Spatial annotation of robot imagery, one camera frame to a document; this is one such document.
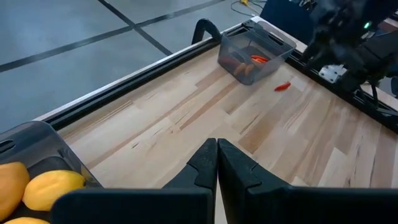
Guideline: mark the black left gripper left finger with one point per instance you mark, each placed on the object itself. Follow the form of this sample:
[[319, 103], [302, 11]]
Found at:
[[140, 207]]

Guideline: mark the red chili pepper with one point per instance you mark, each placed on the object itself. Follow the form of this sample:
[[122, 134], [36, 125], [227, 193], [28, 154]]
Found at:
[[259, 58], [282, 86]]

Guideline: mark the grey translucent plastic bin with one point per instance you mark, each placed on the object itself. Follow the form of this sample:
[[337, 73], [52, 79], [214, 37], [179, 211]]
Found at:
[[226, 54], [40, 140]]

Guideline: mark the orange mango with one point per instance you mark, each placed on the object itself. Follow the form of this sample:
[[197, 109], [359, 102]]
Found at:
[[11, 189]]

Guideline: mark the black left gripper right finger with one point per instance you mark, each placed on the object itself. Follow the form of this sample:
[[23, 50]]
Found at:
[[295, 207]]

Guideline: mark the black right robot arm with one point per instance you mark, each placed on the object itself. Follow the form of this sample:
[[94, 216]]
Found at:
[[373, 56]]

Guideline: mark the white metal mounting bracket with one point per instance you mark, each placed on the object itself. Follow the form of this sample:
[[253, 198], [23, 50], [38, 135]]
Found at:
[[332, 74]]

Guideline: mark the black table clamp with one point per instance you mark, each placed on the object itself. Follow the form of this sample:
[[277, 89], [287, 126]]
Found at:
[[202, 25]]

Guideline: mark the black aluminium table frame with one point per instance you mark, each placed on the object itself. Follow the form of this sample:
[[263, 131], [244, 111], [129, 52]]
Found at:
[[124, 87]]

